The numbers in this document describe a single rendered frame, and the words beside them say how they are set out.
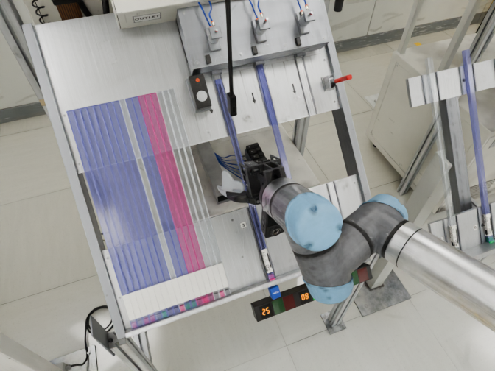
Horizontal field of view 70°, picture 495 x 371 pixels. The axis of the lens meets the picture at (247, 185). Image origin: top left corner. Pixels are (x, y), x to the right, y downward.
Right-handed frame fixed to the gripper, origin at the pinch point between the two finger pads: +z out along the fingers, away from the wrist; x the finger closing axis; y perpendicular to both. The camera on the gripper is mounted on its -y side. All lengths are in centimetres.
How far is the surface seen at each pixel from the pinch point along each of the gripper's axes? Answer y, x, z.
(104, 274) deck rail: -12.2, 36.7, 0.9
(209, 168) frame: -5.3, 2.7, 40.3
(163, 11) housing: 39.4, 8.9, 9.9
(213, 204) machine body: -15.3, 5.2, 33.1
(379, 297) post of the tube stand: -83, -58, 41
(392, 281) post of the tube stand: -81, -68, 45
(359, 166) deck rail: -5.4, -30.6, 2.7
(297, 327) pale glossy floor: -83, -19, 42
